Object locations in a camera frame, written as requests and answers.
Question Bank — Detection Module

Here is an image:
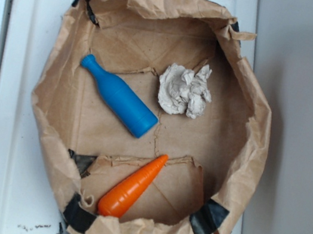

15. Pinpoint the orange plastic toy carrot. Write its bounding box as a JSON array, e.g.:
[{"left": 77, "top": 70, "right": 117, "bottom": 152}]
[{"left": 98, "top": 154, "right": 169, "bottom": 218}]

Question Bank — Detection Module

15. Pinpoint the crumpled white paper ball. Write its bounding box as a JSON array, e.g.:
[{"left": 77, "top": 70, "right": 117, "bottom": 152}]
[{"left": 158, "top": 63, "right": 213, "bottom": 119}]

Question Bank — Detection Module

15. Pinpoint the blue plastic toy bottle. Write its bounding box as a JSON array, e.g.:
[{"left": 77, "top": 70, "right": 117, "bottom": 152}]
[{"left": 81, "top": 54, "right": 158, "bottom": 138}]

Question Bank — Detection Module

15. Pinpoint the brown paper bag tray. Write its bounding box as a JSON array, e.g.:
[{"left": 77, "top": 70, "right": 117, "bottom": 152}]
[{"left": 32, "top": 0, "right": 272, "bottom": 234}]

